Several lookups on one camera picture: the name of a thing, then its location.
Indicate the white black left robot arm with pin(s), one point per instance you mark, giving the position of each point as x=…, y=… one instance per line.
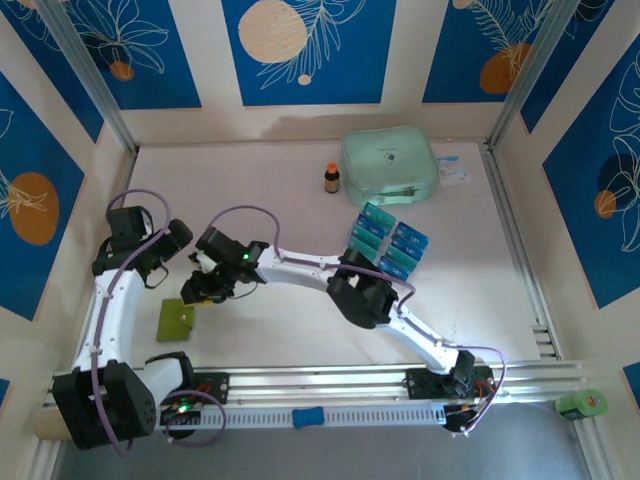
x=112, y=310

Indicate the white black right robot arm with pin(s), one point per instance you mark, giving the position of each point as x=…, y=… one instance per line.
x=300, y=267

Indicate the small brown bottle orange cap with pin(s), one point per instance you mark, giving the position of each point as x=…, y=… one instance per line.
x=332, y=182

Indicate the blue bone-shaped clip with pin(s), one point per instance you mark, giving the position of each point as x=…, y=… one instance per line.
x=308, y=418

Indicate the mint green zip pouch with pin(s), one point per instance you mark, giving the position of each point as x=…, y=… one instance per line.
x=387, y=165

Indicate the white blue packet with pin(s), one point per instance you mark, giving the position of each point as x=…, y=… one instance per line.
x=455, y=172

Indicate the green tape roll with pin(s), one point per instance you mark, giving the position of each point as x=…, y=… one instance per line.
x=580, y=404

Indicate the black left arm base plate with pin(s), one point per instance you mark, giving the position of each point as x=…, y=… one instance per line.
x=215, y=385

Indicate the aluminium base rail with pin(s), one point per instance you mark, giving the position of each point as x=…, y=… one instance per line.
x=320, y=382

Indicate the aluminium frame post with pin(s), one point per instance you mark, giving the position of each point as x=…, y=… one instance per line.
x=532, y=65
x=86, y=65

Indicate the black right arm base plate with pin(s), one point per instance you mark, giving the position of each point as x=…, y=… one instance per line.
x=422, y=384

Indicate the aluminium table edge rail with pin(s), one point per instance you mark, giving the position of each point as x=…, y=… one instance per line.
x=505, y=200

